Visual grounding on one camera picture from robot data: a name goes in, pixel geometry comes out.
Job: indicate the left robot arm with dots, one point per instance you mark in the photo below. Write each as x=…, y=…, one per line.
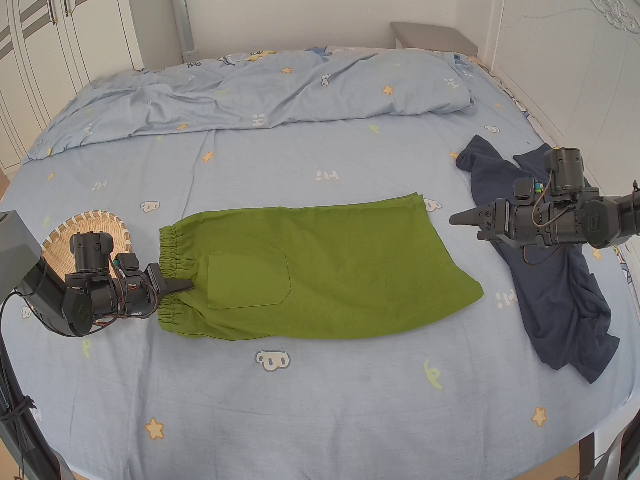
x=55, y=303

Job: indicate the green shorts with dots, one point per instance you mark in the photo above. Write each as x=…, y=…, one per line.
x=350, y=268

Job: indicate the dark blue garment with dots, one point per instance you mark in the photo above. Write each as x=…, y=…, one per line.
x=565, y=308

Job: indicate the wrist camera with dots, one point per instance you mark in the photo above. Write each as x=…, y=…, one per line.
x=524, y=190
x=127, y=267

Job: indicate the grey bedside table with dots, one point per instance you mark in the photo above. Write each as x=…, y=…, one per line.
x=430, y=35

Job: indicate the pale blue quilt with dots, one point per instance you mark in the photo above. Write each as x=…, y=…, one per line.
x=250, y=98

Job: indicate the bed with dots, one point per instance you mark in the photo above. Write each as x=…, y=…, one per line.
x=325, y=393

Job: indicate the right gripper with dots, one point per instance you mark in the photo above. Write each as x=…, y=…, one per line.
x=545, y=225

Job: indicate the white wardrobe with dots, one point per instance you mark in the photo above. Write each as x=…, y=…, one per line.
x=60, y=43

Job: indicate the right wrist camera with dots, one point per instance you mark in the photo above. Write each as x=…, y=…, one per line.
x=524, y=190

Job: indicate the grey wall duct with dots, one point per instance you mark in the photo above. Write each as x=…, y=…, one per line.
x=182, y=13

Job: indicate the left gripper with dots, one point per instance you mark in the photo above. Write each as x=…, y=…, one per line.
x=147, y=298

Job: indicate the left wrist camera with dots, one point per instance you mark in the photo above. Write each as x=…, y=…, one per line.
x=127, y=267

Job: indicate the round woven basket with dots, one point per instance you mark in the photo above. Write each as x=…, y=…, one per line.
x=95, y=223

